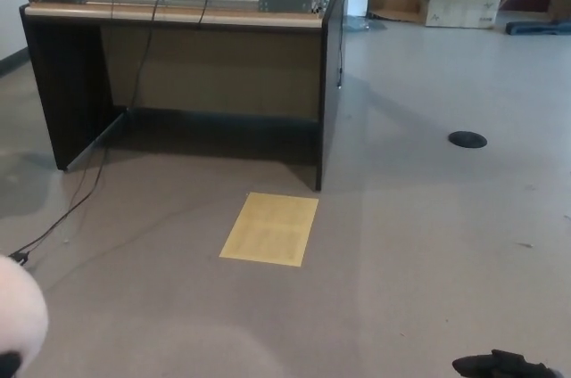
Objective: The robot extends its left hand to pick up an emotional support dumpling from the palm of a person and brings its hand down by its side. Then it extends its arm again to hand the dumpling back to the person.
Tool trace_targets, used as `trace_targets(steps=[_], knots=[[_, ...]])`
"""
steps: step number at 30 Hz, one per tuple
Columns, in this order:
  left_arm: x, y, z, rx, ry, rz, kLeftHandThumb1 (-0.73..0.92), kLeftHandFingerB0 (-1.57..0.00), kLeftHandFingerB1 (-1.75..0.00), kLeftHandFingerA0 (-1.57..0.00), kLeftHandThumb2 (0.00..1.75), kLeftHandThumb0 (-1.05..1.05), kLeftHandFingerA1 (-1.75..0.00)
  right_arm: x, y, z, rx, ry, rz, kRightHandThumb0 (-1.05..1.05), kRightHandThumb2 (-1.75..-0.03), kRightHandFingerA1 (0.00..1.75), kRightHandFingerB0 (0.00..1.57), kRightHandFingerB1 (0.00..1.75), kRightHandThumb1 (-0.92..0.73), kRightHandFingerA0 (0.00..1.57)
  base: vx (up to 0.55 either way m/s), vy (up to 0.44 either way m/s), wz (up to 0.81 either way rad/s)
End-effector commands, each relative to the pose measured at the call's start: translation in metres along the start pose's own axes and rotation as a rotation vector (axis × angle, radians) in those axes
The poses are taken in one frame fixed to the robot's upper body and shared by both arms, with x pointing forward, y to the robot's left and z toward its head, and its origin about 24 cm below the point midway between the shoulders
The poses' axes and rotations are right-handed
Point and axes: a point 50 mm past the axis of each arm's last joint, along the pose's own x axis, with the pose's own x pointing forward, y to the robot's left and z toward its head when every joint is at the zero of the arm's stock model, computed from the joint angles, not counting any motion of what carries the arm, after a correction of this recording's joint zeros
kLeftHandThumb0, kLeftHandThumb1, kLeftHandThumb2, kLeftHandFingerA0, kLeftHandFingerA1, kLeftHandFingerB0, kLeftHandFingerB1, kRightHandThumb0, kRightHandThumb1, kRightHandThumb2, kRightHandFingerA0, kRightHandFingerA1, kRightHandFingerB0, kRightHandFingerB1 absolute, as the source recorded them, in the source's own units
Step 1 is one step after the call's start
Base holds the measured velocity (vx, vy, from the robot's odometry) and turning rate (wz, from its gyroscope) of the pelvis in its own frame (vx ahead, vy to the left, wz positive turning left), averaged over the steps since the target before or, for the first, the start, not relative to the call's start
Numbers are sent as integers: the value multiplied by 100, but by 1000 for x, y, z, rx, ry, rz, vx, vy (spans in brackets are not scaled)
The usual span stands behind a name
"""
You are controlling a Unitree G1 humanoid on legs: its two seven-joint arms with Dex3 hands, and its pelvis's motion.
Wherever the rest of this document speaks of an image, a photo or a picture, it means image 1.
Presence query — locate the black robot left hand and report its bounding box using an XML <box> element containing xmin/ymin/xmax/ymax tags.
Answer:
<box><xmin>0</xmin><ymin>349</ymin><xmax>22</xmax><ymax>377</ymax></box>

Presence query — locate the yellow paper sheet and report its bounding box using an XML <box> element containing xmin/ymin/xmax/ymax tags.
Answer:
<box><xmin>218</xmin><ymin>192</ymin><xmax>320</xmax><ymax>268</ymax></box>

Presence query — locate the round black floor cover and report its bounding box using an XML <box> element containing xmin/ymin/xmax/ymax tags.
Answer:
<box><xmin>448</xmin><ymin>130</ymin><xmax>488</xmax><ymax>149</ymax></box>

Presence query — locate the small brown cardboard box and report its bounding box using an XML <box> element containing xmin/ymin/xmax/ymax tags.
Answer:
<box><xmin>547</xmin><ymin>0</ymin><xmax>571</xmax><ymax>21</ymax></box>

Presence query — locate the thin black hanging cable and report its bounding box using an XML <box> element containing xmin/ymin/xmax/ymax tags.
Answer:
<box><xmin>335</xmin><ymin>0</ymin><xmax>350</xmax><ymax>88</ymax></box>

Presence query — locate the dark wooden desk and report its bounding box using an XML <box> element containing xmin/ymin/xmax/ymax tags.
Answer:
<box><xmin>18</xmin><ymin>0</ymin><xmax>350</xmax><ymax>192</ymax></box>

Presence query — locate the flat brown cardboard sheet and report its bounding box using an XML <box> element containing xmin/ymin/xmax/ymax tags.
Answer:
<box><xmin>368</xmin><ymin>0</ymin><xmax>425</xmax><ymax>23</ymax></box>

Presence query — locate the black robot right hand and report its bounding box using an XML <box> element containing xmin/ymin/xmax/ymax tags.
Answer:
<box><xmin>451</xmin><ymin>349</ymin><xmax>554</xmax><ymax>378</ymax></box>

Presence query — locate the blue foam pad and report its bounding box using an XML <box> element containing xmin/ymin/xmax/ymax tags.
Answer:
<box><xmin>505</xmin><ymin>20</ymin><xmax>571</xmax><ymax>37</ymax></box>

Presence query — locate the long black power cable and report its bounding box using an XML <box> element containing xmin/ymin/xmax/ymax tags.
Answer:
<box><xmin>6</xmin><ymin>0</ymin><xmax>167</xmax><ymax>261</ymax></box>

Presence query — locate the open white cardboard box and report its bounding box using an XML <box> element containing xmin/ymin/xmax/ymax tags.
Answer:
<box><xmin>410</xmin><ymin>0</ymin><xmax>517</xmax><ymax>29</ymax></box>

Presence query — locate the pink plush dumpling with sunglasses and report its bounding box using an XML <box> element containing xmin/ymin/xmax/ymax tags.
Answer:
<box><xmin>0</xmin><ymin>255</ymin><xmax>49</xmax><ymax>355</ymax></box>

